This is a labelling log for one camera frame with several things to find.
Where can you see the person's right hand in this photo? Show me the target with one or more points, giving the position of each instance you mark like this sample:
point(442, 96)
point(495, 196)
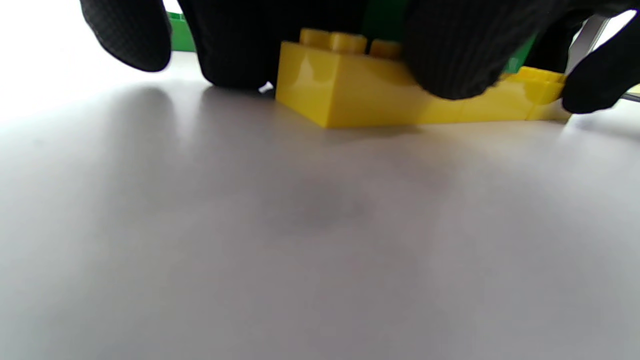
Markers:
point(605, 80)

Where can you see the person's left hand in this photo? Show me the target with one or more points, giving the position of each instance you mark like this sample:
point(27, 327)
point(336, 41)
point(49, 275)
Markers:
point(240, 40)

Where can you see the green lego brick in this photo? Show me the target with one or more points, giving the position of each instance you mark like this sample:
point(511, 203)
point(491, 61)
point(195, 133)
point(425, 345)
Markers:
point(519, 59)
point(182, 35)

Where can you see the yellow lego brick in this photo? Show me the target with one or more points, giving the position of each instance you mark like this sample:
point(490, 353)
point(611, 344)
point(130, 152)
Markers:
point(542, 95)
point(350, 95)

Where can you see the black frame post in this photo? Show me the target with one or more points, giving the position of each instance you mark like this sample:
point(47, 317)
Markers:
point(587, 45)

